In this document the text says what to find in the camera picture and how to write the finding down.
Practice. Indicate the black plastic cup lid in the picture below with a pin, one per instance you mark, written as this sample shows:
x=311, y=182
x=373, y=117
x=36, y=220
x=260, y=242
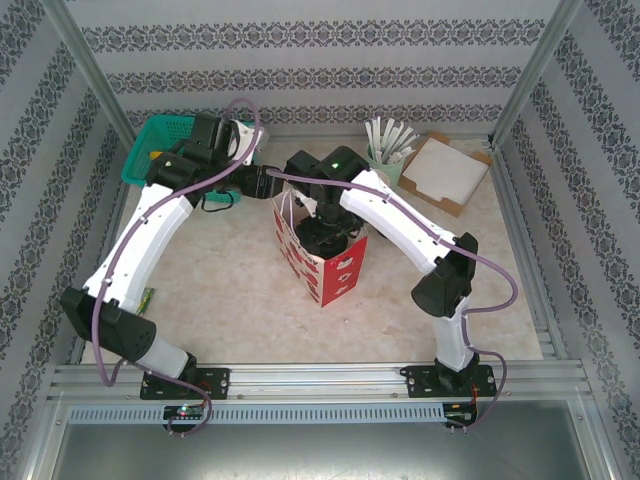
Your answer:
x=332, y=247

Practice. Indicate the red white paper gift bag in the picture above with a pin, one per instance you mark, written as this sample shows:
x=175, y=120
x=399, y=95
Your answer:
x=340, y=277

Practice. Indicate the white napkin stack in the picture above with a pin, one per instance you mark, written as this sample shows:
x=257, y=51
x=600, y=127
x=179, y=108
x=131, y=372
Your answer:
x=445, y=172

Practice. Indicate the brown cardboard napkin tray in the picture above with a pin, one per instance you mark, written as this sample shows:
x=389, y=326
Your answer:
x=480, y=160

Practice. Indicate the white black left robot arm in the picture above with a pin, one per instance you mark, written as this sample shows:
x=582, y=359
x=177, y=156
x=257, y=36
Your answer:
x=145, y=240

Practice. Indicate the white wrapped straw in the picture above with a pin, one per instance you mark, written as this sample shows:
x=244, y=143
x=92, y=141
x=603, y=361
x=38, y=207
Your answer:
x=409, y=142
x=398, y=140
x=372, y=137
x=387, y=135

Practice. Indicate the mint green straw holder cup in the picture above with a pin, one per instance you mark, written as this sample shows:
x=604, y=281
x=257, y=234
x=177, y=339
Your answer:
x=395, y=172

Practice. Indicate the teal plastic basket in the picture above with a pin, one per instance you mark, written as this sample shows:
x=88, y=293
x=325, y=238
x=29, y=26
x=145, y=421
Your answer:
x=150, y=150

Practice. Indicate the green yellow candy bag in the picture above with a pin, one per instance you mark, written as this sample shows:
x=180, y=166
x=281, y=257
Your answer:
x=146, y=300

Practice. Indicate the small circuit board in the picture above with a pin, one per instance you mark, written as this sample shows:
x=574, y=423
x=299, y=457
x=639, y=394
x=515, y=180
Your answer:
x=460, y=417
x=185, y=412

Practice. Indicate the aluminium mounting rail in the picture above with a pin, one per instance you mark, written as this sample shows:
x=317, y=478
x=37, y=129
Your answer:
x=315, y=377

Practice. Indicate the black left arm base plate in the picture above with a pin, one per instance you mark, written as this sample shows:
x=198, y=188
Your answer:
x=215, y=382

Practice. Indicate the aluminium frame post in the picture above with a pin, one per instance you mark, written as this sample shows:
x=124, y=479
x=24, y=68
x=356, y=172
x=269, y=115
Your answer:
x=85, y=65
x=535, y=65

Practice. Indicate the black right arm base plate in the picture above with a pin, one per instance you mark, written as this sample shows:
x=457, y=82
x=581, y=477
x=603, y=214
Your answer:
x=420, y=380

